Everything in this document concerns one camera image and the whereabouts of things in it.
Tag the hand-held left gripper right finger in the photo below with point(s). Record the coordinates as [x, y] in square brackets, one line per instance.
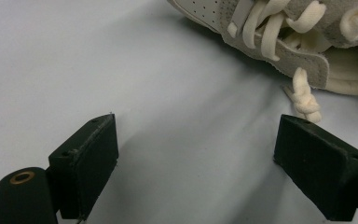
[320, 165]

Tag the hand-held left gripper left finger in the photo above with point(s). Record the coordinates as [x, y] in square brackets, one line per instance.
[85, 161]

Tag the beige sneaker with cream laces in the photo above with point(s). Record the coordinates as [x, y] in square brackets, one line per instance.
[292, 59]

